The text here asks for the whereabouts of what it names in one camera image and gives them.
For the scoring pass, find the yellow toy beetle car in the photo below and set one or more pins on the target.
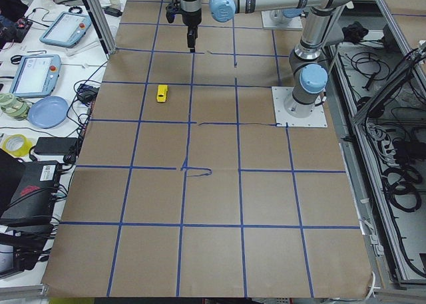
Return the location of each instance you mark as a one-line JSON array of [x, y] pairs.
[[162, 93]]

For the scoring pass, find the yellow tape roll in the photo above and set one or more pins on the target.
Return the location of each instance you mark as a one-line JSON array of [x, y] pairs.
[[17, 145]]

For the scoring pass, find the teach pendant tablet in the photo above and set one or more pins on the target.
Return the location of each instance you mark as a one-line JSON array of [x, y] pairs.
[[67, 30], [36, 76]]

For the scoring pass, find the black power adapter brick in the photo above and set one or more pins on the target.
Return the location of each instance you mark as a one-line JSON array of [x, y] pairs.
[[54, 145]]

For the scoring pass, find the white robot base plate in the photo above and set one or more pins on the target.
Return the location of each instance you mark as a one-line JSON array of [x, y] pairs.
[[289, 113]]

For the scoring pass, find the far teach pendant tablet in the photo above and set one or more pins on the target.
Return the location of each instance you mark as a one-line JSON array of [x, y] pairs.
[[67, 30]]

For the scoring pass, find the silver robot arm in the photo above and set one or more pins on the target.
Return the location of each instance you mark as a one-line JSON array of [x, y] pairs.
[[309, 77]]

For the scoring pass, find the black computer box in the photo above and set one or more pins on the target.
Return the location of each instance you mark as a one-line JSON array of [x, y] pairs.
[[27, 192]]

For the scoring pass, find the near teach pendant tablet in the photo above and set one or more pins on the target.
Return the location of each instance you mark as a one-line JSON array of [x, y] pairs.
[[36, 76]]

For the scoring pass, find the green masking tape rolls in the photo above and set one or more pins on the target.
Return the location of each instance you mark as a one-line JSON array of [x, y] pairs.
[[14, 107]]

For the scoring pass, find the aluminium frame post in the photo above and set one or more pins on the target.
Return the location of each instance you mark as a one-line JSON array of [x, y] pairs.
[[101, 26]]

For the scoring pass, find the blue plastic plate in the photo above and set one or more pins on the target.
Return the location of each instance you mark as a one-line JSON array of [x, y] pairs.
[[48, 112]]

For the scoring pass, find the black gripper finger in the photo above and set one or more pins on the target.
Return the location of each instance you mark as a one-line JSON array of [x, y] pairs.
[[192, 35]]

